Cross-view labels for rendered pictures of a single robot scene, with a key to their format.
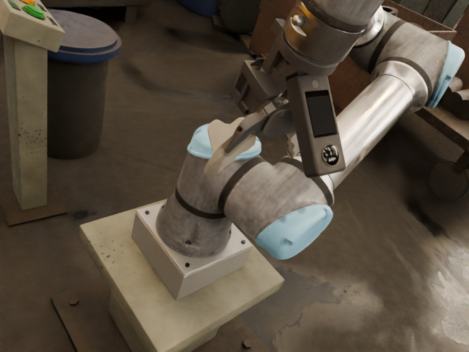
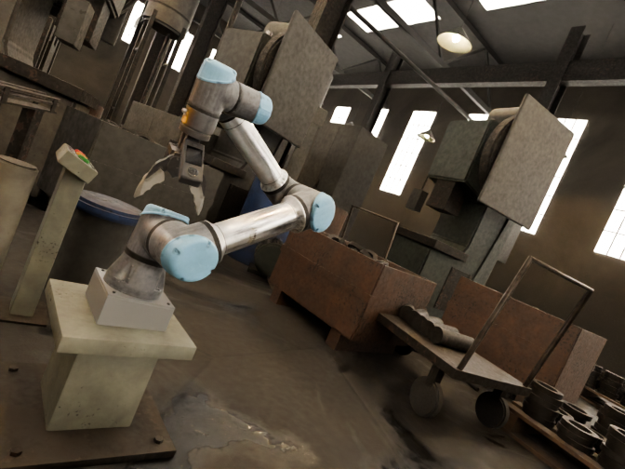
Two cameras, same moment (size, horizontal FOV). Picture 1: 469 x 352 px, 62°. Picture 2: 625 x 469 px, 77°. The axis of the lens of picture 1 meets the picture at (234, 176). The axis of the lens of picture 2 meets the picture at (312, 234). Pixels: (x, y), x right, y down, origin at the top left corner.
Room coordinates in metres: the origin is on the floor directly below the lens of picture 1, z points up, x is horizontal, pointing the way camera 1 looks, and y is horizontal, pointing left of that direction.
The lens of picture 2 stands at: (-0.39, -0.54, 0.76)
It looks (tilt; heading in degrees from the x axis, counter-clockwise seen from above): 3 degrees down; 11
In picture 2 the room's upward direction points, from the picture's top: 24 degrees clockwise
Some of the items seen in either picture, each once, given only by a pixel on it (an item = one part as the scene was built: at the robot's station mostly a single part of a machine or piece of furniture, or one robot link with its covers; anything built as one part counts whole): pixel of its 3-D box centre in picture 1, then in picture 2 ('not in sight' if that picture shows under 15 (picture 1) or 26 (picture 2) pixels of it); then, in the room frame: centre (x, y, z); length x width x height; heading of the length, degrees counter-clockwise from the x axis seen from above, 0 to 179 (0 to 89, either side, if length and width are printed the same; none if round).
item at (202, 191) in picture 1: (220, 165); (160, 232); (0.56, 0.03, 0.54); 0.13 x 0.12 x 0.14; 61
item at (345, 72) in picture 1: (344, 46); (348, 287); (2.58, -0.37, 0.33); 0.93 x 0.73 x 0.66; 56
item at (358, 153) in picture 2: not in sight; (326, 196); (5.21, 0.59, 1.00); 0.80 x 0.63 x 2.00; 54
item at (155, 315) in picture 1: (183, 258); (119, 318); (0.56, 0.04, 0.28); 0.32 x 0.32 x 0.04; 52
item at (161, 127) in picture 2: not in sight; (157, 160); (3.88, 2.41, 0.55); 1.10 x 0.53 x 1.10; 69
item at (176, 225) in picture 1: (199, 210); (140, 270); (0.56, 0.04, 0.43); 0.15 x 0.15 x 0.10
